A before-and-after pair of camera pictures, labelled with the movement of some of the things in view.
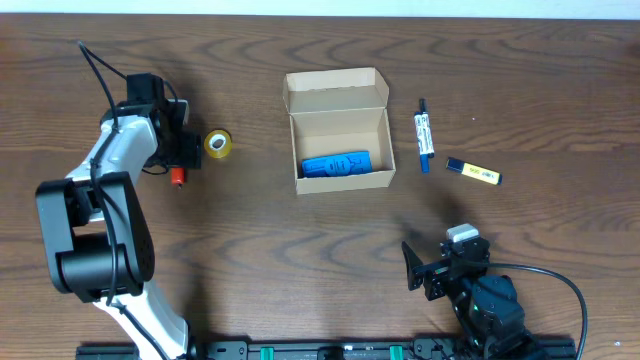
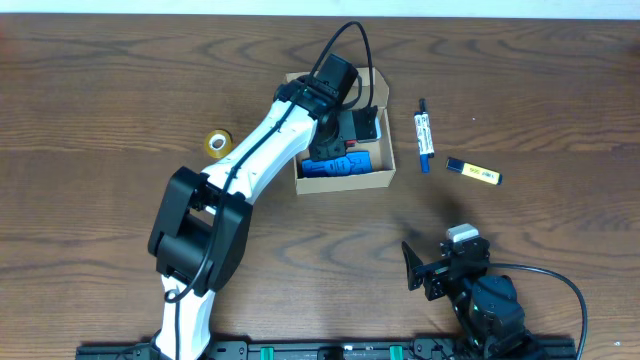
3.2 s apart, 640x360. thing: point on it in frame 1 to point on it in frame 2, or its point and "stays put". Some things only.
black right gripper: [437, 273] stays put
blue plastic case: [337, 164] stays put
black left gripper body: [184, 147] to [329, 146]
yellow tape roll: [218, 143] stays put
